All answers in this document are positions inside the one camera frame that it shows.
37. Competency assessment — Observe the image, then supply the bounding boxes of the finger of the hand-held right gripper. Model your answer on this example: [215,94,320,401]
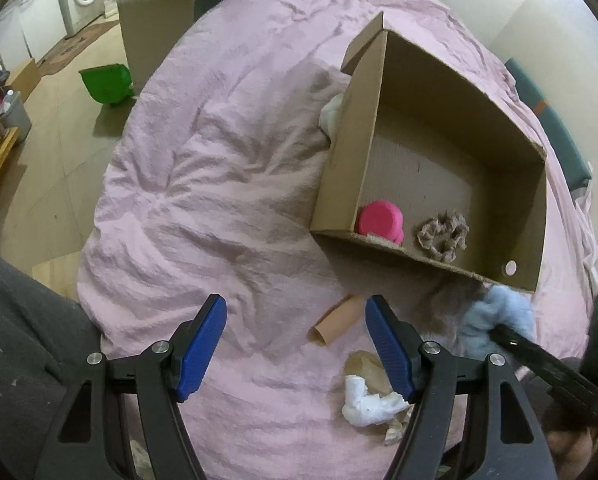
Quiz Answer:
[489,323,598,429]

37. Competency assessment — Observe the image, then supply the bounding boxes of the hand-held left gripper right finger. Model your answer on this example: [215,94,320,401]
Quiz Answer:
[365,294,560,480]

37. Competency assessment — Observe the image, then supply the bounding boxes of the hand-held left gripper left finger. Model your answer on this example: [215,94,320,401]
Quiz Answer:
[34,294,227,480]

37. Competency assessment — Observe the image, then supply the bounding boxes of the light blue fluffy cloth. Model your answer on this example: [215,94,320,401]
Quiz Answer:
[460,284,538,361]

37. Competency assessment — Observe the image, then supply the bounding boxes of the brown cardboard box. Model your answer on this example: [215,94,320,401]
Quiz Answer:
[309,10,550,294]

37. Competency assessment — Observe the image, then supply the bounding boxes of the person's right hand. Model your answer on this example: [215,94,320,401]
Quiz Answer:
[546,427,597,480]

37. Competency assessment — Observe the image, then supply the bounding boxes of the beige crumpled paper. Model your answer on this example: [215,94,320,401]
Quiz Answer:
[343,351,416,447]

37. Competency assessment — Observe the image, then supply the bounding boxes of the cardboard tube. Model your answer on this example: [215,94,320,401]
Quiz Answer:
[307,294,368,348]

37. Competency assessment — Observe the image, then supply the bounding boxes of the white crumpled tissue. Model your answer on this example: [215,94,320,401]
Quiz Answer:
[341,374,409,427]

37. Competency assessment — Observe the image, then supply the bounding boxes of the grey furry cloth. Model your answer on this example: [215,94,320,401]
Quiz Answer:
[419,280,487,357]

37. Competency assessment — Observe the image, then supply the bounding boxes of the beige scrunchie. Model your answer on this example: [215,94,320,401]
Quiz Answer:
[415,210,470,263]

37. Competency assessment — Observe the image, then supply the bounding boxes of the pink blanket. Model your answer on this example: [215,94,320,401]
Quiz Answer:
[76,0,598,480]

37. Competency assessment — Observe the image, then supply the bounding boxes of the person's grey clothing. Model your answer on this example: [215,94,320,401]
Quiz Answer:
[0,239,111,480]

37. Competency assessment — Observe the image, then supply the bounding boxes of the teal headboard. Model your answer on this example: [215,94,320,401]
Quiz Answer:
[504,57,592,192]

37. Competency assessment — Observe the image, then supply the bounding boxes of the white cloth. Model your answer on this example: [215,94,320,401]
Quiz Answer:
[319,92,348,141]

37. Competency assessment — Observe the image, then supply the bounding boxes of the green dustpan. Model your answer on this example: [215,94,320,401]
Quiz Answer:
[78,62,136,106]

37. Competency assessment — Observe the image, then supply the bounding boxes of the grey bin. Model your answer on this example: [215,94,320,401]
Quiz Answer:
[0,89,33,144]

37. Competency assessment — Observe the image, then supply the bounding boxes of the grey laundry basket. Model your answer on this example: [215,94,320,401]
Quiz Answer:
[116,0,201,97]

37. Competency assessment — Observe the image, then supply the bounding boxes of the small cardboard box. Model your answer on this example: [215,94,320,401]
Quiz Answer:
[4,58,43,104]

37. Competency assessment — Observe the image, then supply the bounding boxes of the brown doormat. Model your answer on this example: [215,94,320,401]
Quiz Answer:
[36,20,121,79]

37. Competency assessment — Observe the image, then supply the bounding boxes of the white cabinet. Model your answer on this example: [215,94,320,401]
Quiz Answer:
[0,0,68,69]

